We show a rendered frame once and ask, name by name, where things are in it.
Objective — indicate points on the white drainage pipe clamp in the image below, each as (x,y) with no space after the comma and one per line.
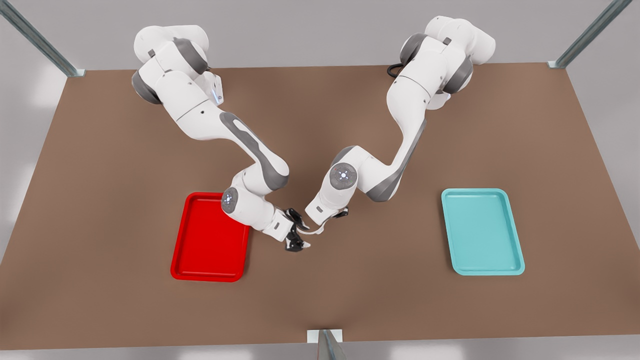
(314,231)

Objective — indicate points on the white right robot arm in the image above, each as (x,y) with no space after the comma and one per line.
(185,102)

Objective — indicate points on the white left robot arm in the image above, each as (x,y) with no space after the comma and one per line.
(417,95)

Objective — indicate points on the red rectangular tray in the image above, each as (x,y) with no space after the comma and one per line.
(207,245)

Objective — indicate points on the teal rectangular tray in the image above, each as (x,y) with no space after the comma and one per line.
(482,232)

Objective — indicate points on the silver frame post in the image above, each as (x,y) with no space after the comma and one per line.
(327,345)
(35,37)
(590,32)

